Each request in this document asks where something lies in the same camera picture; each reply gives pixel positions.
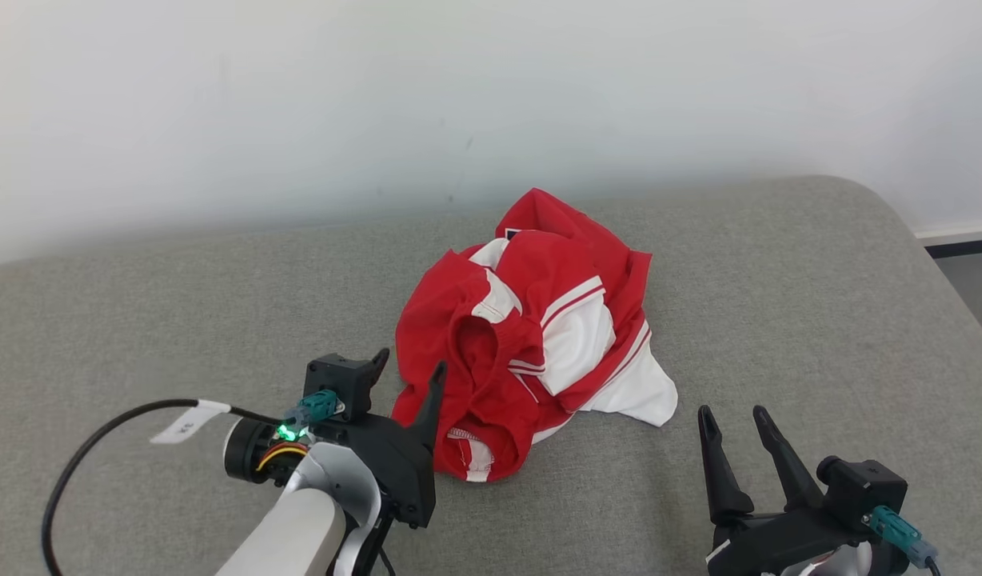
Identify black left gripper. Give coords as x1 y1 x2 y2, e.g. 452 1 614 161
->
309 347 449 530

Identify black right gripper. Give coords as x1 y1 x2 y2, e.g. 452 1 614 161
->
697 404 912 576

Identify red shorts with white stripe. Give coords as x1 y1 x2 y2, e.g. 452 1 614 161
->
391 248 544 483

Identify red jersey with number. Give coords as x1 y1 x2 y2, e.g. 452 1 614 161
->
469 188 679 446

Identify teal left cable connector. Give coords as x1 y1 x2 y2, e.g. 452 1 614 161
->
282 389 338 430

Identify teal cable connector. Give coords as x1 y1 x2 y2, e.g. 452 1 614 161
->
862 505 940 570
282 389 338 430

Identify teal right cable connector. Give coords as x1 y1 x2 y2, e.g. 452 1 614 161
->
862 505 940 570

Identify white left cable label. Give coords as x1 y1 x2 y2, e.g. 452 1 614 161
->
150 399 233 446

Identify white wall baseboard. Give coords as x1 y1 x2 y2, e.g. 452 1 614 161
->
913 227 982 259

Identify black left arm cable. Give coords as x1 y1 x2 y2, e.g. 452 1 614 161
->
42 398 300 576

